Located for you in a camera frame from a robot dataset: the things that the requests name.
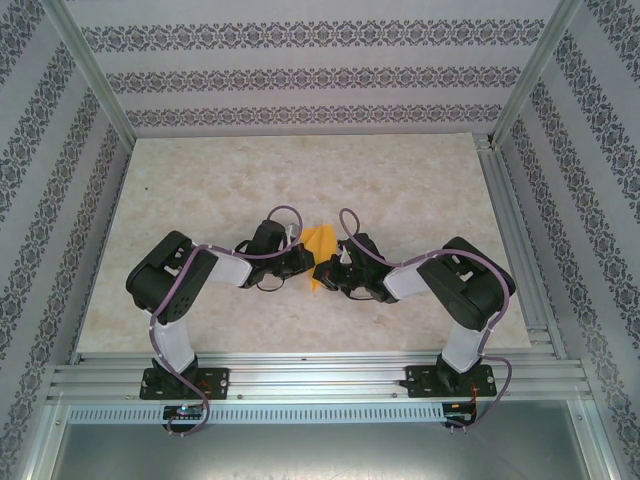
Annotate orange cloth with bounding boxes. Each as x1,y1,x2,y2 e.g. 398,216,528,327
301,223,338,295

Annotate grey metal sheet panel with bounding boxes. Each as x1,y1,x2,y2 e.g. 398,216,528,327
52,422,611,480

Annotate small circuit board green light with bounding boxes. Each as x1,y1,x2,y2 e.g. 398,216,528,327
163,403,207,421

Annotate long aluminium base rail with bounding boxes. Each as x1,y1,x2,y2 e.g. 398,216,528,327
47,351,594,404

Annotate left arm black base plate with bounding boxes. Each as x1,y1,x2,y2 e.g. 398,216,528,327
141,367,232,402

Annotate slotted grey cable duct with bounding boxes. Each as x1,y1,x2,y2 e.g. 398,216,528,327
67,403,446,425

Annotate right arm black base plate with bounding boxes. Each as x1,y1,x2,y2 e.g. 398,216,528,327
399,364,497,400

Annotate small circuit board red wires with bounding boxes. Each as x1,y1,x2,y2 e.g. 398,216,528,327
443,401,477,427

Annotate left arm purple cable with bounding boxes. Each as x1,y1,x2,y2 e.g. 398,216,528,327
148,205,305,441

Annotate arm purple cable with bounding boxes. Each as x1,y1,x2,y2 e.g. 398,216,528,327
148,205,305,441
338,207,517,434

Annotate aluminium side rail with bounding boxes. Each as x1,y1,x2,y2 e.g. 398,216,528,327
474,132,569,361

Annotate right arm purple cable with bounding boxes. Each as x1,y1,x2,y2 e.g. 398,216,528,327
338,207,517,434

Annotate aluminium frame post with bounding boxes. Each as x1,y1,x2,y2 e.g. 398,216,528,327
12,397,69,480
492,0,584,149
567,357,629,480
44,0,139,146

